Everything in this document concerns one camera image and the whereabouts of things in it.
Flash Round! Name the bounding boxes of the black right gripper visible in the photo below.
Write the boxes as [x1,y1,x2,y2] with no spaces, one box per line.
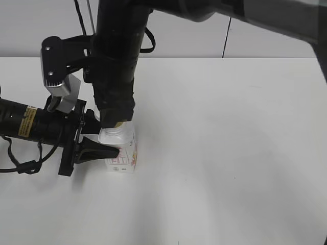
[83,33,141,128]

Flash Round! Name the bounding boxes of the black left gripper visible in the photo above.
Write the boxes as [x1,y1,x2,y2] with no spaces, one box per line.
[34,99,120,176]

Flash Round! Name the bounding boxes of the white yili changqing bottle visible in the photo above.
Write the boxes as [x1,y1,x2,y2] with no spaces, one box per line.
[98,121,137,173]

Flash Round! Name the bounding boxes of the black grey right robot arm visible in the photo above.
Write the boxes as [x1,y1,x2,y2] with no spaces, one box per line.
[89,1,326,129]

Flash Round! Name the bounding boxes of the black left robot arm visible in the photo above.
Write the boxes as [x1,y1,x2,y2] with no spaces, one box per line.
[1,99,120,177]

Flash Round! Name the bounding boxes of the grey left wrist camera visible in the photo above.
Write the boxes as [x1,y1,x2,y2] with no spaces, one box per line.
[45,74,81,114]

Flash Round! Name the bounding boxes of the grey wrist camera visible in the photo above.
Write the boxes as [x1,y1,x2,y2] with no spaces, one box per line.
[45,74,81,114]
[41,35,94,97]

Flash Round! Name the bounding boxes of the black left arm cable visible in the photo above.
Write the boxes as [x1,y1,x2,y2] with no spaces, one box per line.
[0,135,64,175]

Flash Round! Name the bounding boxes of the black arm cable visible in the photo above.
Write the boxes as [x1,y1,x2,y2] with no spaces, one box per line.
[0,135,64,175]
[139,27,156,55]

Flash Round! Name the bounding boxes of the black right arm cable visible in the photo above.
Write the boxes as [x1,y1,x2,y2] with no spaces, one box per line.
[139,27,156,55]

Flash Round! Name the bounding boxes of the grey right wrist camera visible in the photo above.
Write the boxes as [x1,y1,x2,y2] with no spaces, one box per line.
[41,35,94,97]

